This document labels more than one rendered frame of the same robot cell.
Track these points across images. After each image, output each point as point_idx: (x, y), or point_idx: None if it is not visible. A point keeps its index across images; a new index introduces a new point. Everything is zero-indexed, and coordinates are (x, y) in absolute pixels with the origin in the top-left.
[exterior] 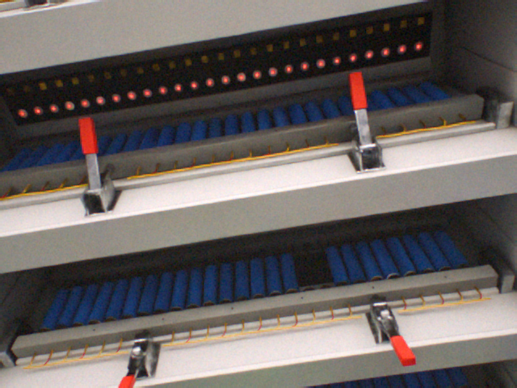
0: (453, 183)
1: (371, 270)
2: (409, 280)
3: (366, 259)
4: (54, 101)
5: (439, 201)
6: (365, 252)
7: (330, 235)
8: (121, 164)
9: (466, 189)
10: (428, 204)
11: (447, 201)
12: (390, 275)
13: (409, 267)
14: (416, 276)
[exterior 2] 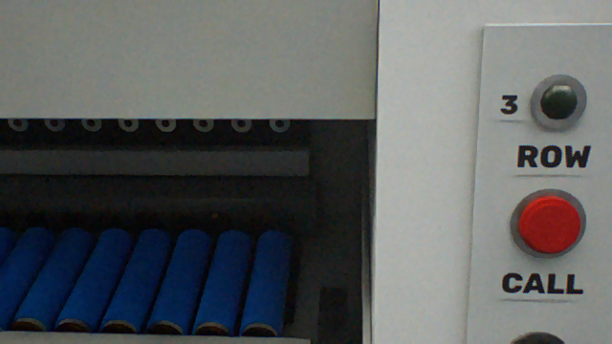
0: (81, 51)
1: (27, 301)
2: (80, 343)
3: (42, 272)
4: None
5: (55, 108)
6: (56, 254)
7: (20, 201)
8: None
9: (132, 79)
10: (25, 114)
11: (84, 113)
12: (65, 322)
13: (120, 309)
14: (107, 335)
